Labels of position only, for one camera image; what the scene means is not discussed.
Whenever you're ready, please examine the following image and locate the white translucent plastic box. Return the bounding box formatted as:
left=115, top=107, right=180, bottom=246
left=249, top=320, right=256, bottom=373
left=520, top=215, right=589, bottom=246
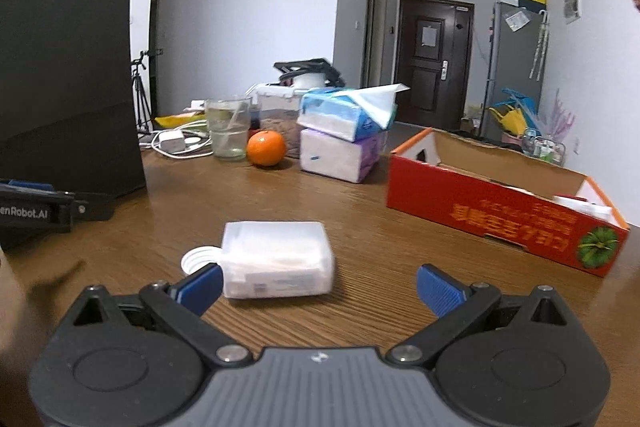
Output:
left=217, top=221, right=335, bottom=300

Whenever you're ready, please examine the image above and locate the red white lint brush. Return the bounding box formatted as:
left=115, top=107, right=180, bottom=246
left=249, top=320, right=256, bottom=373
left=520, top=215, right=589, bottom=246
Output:
left=552, top=195, right=613, bottom=221

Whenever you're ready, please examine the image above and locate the person's left hand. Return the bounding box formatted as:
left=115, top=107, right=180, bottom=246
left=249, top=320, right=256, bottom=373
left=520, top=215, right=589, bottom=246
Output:
left=1, top=253, right=41, bottom=426

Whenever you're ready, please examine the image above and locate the white bottle cap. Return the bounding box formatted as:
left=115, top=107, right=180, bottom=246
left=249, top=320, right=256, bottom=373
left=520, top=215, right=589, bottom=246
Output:
left=180, top=246, right=222, bottom=275

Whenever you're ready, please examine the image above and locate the black paper bag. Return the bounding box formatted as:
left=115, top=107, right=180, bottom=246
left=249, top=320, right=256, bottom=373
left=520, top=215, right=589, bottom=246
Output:
left=1, top=0, right=145, bottom=197

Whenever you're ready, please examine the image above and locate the red cardboard box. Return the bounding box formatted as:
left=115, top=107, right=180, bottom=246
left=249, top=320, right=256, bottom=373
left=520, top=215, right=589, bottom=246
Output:
left=386, top=128, right=629, bottom=277

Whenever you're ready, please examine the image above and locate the orange fruit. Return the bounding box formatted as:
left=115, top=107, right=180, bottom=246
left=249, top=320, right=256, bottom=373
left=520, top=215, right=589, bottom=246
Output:
left=246, top=130, right=288, bottom=167

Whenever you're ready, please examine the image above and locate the clear drinking glass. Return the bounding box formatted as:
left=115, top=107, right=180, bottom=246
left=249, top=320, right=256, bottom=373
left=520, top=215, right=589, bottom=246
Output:
left=205, top=98, right=250, bottom=160

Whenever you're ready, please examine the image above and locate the white purple tissue pack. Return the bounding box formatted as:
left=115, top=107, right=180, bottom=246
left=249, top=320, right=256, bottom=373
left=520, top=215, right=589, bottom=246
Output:
left=299, top=129, right=387, bottom=183

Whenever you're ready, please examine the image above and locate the blue yellow bags pile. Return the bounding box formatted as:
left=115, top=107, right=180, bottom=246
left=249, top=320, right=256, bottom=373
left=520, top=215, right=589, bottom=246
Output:
left=488, top=88, right=540, bottom=138

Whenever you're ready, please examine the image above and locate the blue tissue pack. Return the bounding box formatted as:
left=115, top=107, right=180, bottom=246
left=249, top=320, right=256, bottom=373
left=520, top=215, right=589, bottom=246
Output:
left=297, top=83, right=410, bottom=142

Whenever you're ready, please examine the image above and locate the clear food container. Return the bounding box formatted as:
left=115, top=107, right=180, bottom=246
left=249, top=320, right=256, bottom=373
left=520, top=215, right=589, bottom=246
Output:
left=250, top=83, right=308, bottom=158

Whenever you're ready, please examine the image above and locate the grey refrigerator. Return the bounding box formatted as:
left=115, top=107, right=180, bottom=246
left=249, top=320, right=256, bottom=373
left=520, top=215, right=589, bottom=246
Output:
left=480, top=0, right=548, bottom=140

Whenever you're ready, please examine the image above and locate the dark entrance door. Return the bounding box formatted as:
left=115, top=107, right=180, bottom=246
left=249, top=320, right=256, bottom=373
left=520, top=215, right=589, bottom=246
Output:
left=395, top=0, right=474, bottom=130

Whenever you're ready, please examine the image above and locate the black headset on container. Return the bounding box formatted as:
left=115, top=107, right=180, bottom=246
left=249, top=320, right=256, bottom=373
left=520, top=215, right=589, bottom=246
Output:
left=273, top=58, right=345, bottom=89

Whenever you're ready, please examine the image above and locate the camera tripod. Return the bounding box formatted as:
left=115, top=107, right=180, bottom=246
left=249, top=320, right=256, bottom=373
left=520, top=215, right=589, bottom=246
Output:
left=130, top=49, right=164, bottom=135

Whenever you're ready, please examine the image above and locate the white charger with cables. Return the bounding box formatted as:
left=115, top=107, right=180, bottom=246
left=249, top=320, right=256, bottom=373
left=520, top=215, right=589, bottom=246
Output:
left=139, top=119, right=213, bottom=160

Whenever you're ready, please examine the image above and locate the wire trolley with bottles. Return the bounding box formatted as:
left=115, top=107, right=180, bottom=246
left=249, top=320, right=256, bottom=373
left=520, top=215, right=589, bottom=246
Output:
left=521, top=128, right=566, bottom=167

